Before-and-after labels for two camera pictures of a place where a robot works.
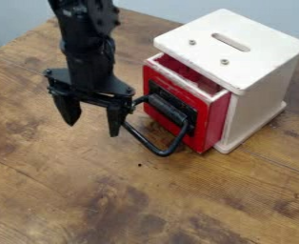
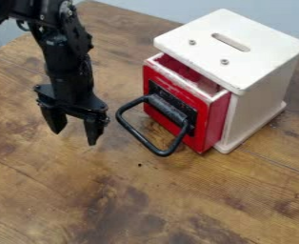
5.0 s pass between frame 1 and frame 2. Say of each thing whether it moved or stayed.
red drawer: stayed
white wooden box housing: stayed
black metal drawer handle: stayed
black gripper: moved
